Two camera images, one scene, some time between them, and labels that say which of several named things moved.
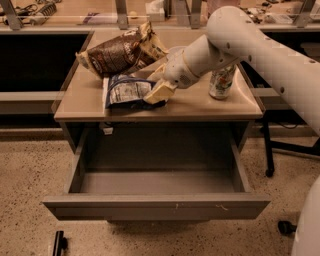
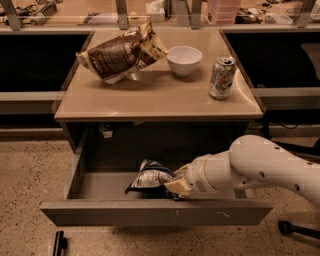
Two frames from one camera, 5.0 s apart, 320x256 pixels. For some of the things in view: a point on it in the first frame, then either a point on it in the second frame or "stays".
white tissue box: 155,10 stays
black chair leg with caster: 285,227 stays
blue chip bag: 127,92 → 149,181
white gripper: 176,72 → 196,177
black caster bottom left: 60,245 stays
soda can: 221,82 stays
